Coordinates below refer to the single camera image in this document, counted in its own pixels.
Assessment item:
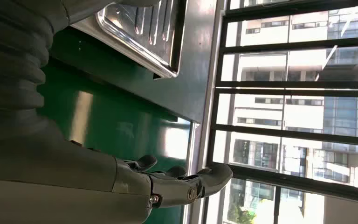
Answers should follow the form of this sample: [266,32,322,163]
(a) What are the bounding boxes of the green conveyor belt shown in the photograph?
[37,58,193,224]

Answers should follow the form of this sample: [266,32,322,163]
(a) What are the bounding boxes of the electronic scale with steel tray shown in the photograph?
[71,0,188,79]

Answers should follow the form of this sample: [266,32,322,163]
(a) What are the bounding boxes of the aluminium conveyor frame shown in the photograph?
[182,121,212,224]

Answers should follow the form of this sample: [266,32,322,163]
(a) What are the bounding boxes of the black window bars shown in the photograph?
[206,0,358,205]

